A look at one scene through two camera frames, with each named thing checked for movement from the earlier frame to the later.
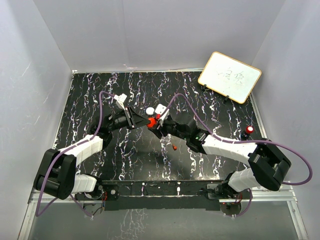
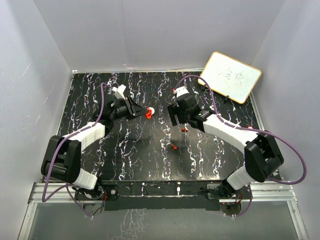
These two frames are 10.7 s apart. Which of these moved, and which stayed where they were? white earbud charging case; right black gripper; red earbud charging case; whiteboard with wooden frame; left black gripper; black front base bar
Moved: right black gripper; red earbud charging case; left black gripper
Stayed: white earbud charging case; black front base bar; whiteboard with wooden frame
